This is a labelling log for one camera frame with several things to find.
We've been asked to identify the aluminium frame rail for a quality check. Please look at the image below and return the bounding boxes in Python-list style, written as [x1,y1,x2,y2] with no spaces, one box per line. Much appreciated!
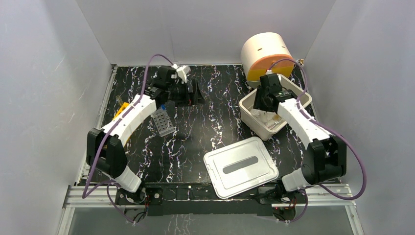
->
[63,183,356,208]

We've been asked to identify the yellow test tube rack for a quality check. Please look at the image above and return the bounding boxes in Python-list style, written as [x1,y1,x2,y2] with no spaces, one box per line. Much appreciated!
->
[113,102,140,146]

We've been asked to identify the white plastic bin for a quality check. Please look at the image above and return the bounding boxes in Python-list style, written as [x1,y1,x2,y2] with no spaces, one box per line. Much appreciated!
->
[239,75,312,141]

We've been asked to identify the cream cylindrical drawer cabinet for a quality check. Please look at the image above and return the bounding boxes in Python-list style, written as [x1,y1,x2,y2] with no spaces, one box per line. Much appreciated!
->
[240,32,294,88]

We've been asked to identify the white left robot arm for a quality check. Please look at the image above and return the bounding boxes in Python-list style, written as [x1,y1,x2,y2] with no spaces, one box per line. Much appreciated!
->
[86,64,205,204]

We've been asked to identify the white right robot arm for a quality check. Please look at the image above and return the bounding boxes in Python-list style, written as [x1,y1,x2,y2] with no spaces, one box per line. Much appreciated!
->
[253,71,346,203]

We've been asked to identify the clear plastic tube rack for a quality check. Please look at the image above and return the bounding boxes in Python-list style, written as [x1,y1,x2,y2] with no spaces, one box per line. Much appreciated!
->
[151,108,175,137]

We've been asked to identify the white bin lid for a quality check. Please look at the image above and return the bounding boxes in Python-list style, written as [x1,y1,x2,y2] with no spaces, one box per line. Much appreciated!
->
[204,137,279,199]

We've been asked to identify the metal crucible tongs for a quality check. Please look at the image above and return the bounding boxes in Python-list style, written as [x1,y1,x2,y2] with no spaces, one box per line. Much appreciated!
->
[265,118,284,129]

